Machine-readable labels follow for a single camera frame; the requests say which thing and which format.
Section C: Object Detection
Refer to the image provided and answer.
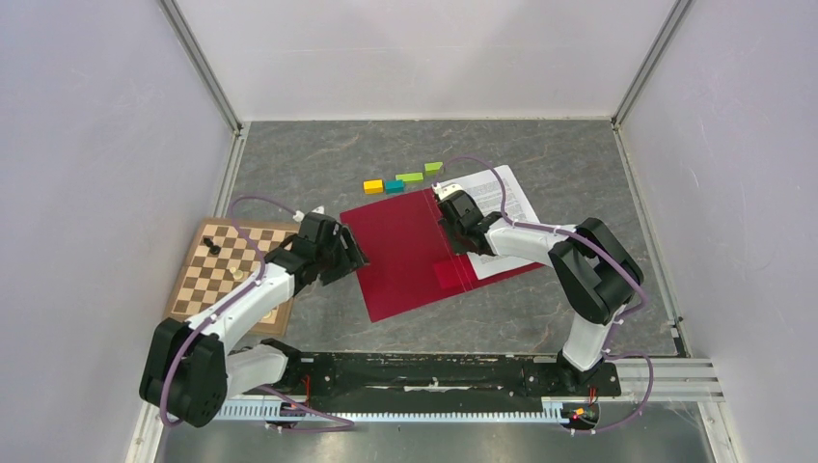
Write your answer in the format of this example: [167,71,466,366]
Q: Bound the wooden chessboard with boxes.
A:
[164,217,298,336]

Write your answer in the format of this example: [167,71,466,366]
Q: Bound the aluminium frame post left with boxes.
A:
[158,0,244,134]

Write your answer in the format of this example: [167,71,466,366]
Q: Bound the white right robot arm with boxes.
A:
[433,184,644,394]

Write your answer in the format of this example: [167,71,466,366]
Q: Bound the teal block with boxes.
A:
[384,179,405,194]

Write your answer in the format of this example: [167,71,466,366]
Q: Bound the red clip file folder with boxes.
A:
[341,190,540,322]

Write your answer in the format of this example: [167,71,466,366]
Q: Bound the black chess piece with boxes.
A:
[203,236,221,256]

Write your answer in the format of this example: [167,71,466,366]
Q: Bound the white comb cable duct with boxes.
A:
[213,400,565,423]

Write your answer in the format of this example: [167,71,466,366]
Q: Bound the long lime green block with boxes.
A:
[395,172,424,183]

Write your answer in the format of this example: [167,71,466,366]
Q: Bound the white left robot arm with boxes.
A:
[139,208,368,427]

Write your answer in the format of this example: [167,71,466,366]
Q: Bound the aluminium frame post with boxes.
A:
[611,0,695,131]
[158,0,244,134]

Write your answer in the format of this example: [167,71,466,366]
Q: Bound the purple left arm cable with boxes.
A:
[158,194,356,434]

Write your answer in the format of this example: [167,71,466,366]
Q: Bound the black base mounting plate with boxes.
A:
[272,352,621,414]

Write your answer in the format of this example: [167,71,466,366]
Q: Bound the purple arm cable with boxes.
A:
[431,155,656,437]
[158,194,356,434]

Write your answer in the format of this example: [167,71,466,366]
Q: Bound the printed white paper sheets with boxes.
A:
[441,165,539,281]

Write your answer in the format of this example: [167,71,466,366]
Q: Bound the yellow block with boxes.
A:
[363,179,385,195]

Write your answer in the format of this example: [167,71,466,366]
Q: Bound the short lime green block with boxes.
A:
[423,161,444,177]

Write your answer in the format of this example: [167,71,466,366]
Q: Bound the aluminium frame post right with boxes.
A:
[611,0,695,131]

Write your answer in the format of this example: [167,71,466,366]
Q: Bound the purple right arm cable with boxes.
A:
[431,155,656,437]

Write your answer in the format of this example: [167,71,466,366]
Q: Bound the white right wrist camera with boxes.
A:
[432,183,463,202]

